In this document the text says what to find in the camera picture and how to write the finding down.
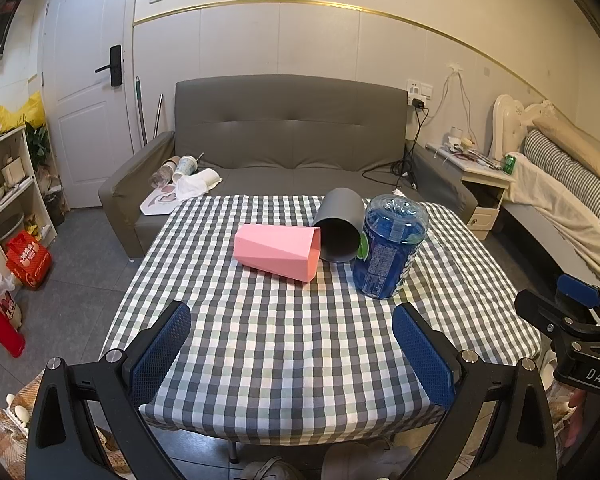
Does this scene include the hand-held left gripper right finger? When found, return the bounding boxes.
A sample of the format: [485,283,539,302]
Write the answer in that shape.
[392,302,567,480]

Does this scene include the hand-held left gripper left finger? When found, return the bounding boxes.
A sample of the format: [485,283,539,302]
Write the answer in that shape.
[25,301,193,480]

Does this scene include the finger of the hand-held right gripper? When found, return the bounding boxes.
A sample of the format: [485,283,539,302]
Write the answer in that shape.
[514,289,589,337]
[557,274,600,329]

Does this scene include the pink faceted cup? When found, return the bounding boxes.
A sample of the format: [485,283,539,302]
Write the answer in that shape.
[233,224,322,286]

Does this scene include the dark grey cup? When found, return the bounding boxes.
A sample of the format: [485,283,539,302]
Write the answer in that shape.
[311,187,367,264]

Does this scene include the white paper cup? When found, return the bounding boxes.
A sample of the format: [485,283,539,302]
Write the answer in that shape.
[195,168,224,192]

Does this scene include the paper cup with straw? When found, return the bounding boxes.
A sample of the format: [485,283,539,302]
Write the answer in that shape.
[172,152,205,181]

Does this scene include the person's right hand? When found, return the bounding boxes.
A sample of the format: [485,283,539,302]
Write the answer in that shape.
[564,389,589,449]

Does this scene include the bed with pillows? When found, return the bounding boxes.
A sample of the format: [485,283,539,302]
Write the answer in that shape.
[505,151,600,288]

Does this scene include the blue plastic water bottle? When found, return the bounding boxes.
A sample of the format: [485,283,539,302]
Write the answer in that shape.
[352,193,430,301]

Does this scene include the grey checkered pillow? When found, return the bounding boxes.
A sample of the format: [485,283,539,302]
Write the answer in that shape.
[522,129,600,224]

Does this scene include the checkered tablecloth table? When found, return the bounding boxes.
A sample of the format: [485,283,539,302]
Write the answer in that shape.
[100,194,543,446]

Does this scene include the cream nightstand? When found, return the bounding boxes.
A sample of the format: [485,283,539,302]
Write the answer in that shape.
[424,140,517,241]

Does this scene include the beige pillow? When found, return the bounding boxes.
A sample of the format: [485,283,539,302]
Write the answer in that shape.
[532,116,600,182]

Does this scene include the white printed paper sheet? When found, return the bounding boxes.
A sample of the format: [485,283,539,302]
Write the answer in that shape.
[139,185,182,217]

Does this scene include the red bottle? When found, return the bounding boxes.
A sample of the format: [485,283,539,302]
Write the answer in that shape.
[0,280,26,359]

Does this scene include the grey shoe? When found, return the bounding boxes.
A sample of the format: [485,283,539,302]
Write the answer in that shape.
[239,455,307,480]

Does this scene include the white plastic bag red print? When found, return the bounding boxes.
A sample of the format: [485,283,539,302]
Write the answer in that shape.
[0,272,24,332]

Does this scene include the red box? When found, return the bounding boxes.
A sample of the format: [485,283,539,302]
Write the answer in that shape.
[5,231,53,290]

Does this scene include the white crumpled cloth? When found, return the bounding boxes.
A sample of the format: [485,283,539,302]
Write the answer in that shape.
[174,172,217,202]

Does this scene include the woven basket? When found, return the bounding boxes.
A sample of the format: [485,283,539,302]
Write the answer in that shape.
[0,379,48,466]

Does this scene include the black trash bin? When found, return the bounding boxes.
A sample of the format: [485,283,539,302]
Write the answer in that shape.
[43,192,66,229]

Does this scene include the cream carved headboard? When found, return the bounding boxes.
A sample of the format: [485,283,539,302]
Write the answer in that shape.
[487,93,557,161]

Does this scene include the white door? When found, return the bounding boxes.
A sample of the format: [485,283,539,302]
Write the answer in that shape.
[39,0,137,211]

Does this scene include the white open shelf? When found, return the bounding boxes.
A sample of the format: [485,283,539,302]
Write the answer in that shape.
[0,125,59,273]

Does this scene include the green potted plant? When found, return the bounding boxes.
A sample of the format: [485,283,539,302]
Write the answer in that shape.
[25,121,51,167]

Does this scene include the grey sofa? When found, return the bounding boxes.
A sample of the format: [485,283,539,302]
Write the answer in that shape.
[98,78,478,261]

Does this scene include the yellow plastic bag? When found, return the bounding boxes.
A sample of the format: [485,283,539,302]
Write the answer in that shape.
[0,91,47,133]

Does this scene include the black cable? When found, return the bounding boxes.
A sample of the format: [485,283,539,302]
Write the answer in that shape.
[362,107,431,192]

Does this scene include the white cable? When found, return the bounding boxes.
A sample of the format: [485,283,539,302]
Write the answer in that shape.
[426,62,479,147]

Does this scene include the green mop handle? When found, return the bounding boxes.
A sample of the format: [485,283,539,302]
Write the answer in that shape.
[134,76,149,147]

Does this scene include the white wall socket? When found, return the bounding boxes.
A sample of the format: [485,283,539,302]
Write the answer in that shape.
[406,78,434,107]

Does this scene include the black door lock handle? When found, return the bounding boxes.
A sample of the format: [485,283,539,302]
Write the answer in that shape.
[94,45,123,87]

